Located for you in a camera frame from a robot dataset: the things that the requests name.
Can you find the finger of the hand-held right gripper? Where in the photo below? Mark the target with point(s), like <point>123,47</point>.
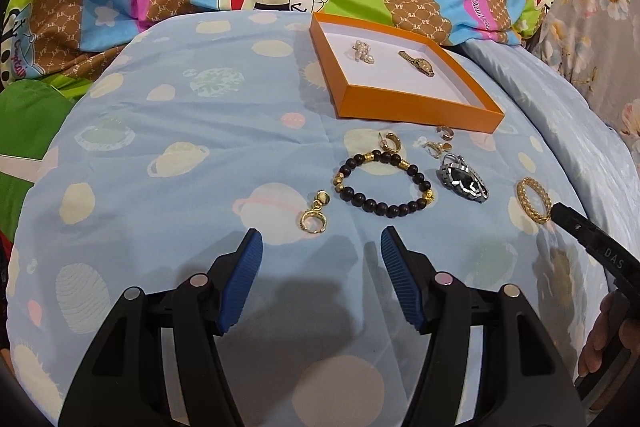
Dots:
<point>595,247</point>

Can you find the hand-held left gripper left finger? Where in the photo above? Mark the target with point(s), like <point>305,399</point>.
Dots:
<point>242,287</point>

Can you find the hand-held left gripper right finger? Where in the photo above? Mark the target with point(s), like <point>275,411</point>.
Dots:
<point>402,287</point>

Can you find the silver wristwatch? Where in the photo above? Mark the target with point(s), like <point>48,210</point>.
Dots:
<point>462,181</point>

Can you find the gold disc earring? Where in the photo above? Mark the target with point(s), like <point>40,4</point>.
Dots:
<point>436,150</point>

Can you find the gold wide hoop earring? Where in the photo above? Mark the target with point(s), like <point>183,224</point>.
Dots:
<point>391,141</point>

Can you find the small gold hoop earring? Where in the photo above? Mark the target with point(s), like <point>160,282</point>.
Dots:
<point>446,133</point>

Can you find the orange jewelry box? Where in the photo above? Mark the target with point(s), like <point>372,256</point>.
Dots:
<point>400,72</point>

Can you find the pearl jewelry piece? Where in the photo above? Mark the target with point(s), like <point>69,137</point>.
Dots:
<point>362,52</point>

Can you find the person's right hand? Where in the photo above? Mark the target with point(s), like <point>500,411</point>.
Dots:
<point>602,332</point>

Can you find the light blue quilt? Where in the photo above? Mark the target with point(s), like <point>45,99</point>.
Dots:
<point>565,107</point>

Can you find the gold wristwatch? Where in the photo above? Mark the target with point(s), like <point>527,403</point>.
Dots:
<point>416,62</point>

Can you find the grey floral cloth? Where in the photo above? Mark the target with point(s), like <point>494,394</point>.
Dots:
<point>595,17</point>

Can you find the green pillow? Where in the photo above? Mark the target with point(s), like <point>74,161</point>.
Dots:
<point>30,117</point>

